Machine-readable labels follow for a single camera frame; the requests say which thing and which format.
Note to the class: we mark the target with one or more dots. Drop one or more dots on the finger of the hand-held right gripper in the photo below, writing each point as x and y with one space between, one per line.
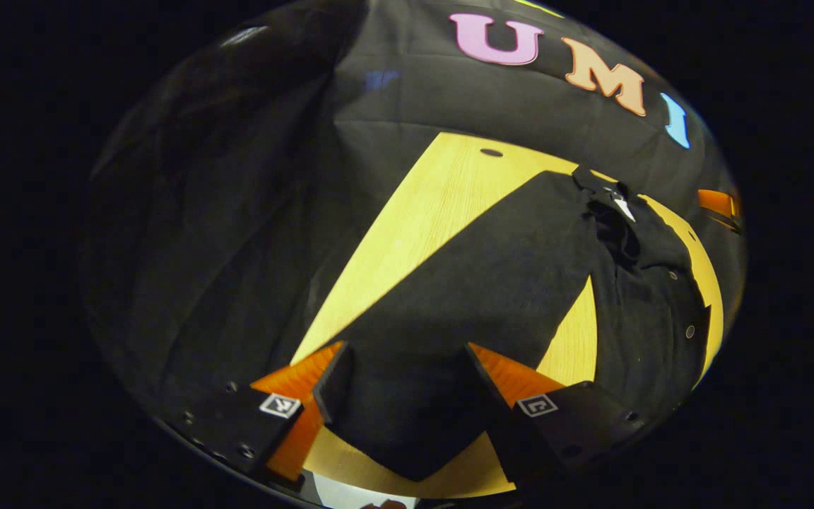
716 203

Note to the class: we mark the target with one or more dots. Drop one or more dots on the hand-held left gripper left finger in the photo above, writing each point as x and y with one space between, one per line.
333 385

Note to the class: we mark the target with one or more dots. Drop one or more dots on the black garment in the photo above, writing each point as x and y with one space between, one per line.
492 283

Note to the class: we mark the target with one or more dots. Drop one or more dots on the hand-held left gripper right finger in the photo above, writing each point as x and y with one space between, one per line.
576 424

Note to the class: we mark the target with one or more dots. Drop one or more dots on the black backdrop cloth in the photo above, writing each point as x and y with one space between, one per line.
251 233

